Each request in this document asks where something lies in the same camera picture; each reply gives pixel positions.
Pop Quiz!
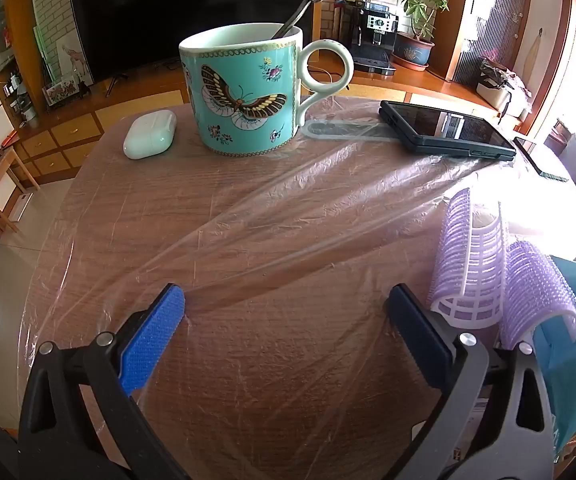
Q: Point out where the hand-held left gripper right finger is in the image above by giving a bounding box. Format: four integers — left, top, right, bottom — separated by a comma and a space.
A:
387, 284, 556, 480

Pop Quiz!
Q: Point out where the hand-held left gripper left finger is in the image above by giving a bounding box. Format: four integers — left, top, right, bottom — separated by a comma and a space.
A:
18, 282, 191, 480

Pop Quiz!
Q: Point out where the purple hair roller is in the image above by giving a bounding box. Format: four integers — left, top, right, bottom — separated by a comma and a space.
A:
498, 240, 576, 348
428, 187, 508, 330

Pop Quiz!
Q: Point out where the white air purifier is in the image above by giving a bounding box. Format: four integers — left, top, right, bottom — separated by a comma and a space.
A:
5, 192, 34, 222

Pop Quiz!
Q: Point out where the white earbuds case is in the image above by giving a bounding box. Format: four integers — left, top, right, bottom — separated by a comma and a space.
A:
123, 109, 177, 160

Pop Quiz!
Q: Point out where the black smartphone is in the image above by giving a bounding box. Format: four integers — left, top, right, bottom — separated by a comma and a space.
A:
379, 100, 517, 162

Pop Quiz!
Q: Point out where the wooden drawer cabinet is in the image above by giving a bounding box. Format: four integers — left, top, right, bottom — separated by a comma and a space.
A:
13, 90, 199, 191

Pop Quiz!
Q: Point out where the teal butterfly mug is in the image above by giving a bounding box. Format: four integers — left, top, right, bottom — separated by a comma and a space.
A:
178, 22, 355, 159

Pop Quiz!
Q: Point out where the potted green plant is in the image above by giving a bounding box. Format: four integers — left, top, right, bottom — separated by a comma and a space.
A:
393, 0, 451, 71

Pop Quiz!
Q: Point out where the black coffee machine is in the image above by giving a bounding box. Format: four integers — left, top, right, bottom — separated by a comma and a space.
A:
350, 2, 399, 76

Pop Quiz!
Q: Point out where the black television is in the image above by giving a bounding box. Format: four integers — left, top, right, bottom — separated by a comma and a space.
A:
68, 0, 316, 86

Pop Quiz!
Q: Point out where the metal spoon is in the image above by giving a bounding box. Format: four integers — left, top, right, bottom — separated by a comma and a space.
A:
270, 0, 326, 41

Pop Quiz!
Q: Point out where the giraffe picture frame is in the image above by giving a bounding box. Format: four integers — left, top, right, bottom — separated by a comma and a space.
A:
57, 40, 94, 88

